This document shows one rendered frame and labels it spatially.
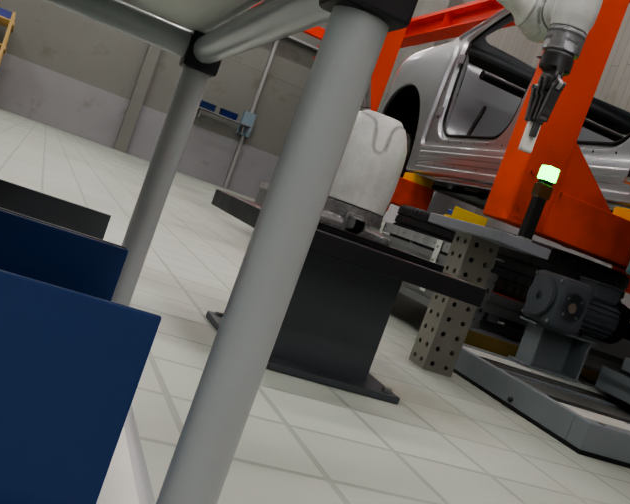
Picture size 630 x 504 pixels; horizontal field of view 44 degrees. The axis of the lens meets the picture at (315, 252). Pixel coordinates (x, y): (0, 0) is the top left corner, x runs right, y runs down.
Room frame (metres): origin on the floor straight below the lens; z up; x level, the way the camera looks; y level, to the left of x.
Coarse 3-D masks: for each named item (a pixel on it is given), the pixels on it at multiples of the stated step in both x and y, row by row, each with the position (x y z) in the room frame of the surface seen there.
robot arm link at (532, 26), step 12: (504, 0) 1.98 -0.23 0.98; (516, 0) 1.98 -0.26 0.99; (528, 0) 1.97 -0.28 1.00; (540, 0) 1.96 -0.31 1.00; (516, 12) 1.99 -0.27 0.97; (528, 12) 1.97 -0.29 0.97; (540, 12) 1.95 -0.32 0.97; (516, 24) 2.01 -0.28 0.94; (528, 24) 1.98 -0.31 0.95; (540, 24) 1.96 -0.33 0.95; (528, 36) 2.04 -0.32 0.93; (540, 36) 2.00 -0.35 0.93
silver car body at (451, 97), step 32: (480, 32) 4.70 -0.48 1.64; (416, 64) 5.22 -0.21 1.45; (448, 64) 4.77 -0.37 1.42; (480, 64) 5.41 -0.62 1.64; (512, 64) 5.16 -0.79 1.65; (416, 96) 5.40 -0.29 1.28; (448, 96) 4.70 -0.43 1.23; (480, 96) 4.82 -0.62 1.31; (512, 96) 4.90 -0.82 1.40; (416, 128) 5.62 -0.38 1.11; (448, 128) 4.75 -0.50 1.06; (480, 128) 4.84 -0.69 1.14; (512, 128) 3.90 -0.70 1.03; (608, 128) 4.92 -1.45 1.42; (416, 160) 4.74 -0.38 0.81; (448, 160) 4.36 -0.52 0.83; (480, 160) 4.03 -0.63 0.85; (608, 160) 3.11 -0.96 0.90; (448, 192) 6.32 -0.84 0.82; (480, 192) 5.32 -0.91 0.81; (608, 192) 3.05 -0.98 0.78
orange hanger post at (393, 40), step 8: (392, 32) 4.52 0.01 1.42; (400, 32) 4.53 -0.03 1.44; (392, 40) 4.52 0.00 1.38; (400, 40) 4.54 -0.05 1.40; (384, 48) 4.51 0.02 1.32; (392, 48) 4.53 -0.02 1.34; (384, 56) 4.52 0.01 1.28; (392, 56) 4.53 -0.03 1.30; (376, 64) 4.51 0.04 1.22; (384, 64) 4.52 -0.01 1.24; (392, 64) 4.54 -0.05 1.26; (376, 72) 4.51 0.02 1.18; (384, 72) 4.53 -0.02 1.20; (376, 80) 4.52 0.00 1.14; (384, 80) 4.53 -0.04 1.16; (376, 88) 4.52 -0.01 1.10; (384, 88) 4.54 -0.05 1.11; (376, 96) 4.53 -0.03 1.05; (376, 104) 4.54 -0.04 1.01
